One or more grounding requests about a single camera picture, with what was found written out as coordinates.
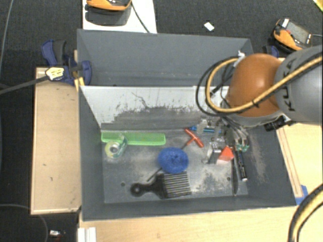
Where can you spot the pale wood board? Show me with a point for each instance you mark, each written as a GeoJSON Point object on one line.
{"type": "Point", "coordinates": [55, 145]}

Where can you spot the black cylinder on white bracket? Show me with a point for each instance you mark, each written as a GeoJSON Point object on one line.
{"type": "Point", "coordinates": [273, 125]}

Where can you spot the black battery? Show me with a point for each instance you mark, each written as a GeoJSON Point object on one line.
{"type": "Point", "coordinates": [241, 165]}

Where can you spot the clear tape roll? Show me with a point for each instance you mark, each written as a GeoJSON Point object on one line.
{"type": "Point", "coordinates": [116, 147]}

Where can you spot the blue pen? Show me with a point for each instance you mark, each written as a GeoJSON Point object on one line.
{"type": "Point", "coordinates": [193, 128]}

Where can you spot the black hair pick comb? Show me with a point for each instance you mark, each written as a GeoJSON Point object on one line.
{"type": "Point", "coordinates": [174, 185]}

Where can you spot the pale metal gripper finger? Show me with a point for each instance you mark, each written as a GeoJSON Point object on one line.
{"type": "Point", "coordinates": [205, 126]}
{"type": "Point", "coordinates": [213, 155]}

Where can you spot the green comb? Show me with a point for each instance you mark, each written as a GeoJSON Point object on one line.
{"type": "Point", "coordinates": [146, 138]}

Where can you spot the grey metal bin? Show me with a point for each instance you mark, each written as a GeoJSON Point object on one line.
{"type": "Point", "coordinates": [156, 59]}

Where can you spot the blue scrubber ball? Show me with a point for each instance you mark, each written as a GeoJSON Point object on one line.
{"type": "Point", "coordinates": [173, 160]}

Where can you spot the orange-red block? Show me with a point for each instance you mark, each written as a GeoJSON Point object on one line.
{"type": "Point", "coordinates": [226, 155]}

